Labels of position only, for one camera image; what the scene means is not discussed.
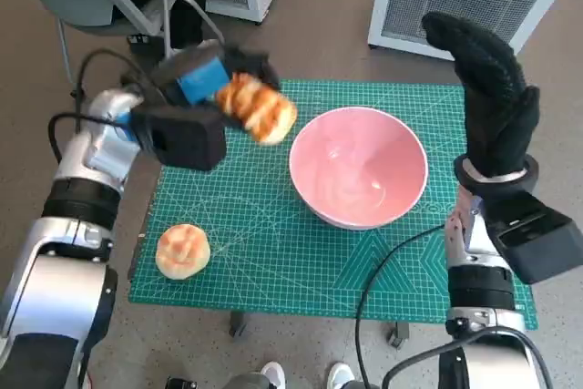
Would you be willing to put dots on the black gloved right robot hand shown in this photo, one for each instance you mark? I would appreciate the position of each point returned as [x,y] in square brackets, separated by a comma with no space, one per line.
[496,106]

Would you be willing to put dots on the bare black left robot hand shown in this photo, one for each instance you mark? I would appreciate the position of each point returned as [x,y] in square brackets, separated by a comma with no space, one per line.
[200,79]

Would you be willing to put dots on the braided toy bread loaf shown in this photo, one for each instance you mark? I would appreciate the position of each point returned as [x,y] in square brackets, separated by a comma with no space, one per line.
[259,106]

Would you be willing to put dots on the pink bowl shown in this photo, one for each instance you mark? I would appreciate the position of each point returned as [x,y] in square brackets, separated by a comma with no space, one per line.
[355,166]

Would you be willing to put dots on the round toy bread bun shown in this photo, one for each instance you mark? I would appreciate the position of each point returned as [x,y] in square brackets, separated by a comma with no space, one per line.
[182,250]

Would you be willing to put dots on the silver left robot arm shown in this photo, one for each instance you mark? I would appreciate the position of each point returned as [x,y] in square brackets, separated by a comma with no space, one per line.
[45,279]

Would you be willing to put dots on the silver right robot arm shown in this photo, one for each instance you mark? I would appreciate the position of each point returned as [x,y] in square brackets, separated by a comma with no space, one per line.
[478,279]

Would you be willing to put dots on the green cutting mat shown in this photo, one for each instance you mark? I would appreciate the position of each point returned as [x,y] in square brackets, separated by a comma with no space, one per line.
[255,207]

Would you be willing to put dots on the metal table leg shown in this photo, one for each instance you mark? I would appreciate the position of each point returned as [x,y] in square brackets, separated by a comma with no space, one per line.
[237,325]
[397,333]

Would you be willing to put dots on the white shoe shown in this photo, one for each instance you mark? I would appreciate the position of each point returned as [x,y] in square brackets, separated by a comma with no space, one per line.
[274,375]
[340,375]

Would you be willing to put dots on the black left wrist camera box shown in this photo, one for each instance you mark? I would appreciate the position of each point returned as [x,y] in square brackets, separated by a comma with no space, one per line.
[187,138]

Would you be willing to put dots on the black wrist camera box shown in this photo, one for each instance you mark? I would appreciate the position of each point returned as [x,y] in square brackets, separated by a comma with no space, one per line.
[537,234]
[187,138]

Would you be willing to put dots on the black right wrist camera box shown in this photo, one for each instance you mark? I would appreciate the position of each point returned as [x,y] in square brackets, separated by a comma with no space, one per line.
[537,234]

